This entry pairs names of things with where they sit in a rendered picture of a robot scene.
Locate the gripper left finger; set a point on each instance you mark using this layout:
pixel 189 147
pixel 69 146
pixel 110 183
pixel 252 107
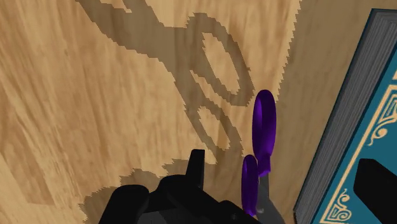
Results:
pixel 173 198

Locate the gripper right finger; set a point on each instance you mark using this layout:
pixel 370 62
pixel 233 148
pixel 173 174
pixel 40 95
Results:
pixel 378 186

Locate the teal hardcover book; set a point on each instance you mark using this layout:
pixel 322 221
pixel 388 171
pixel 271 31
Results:
pixel 341 124

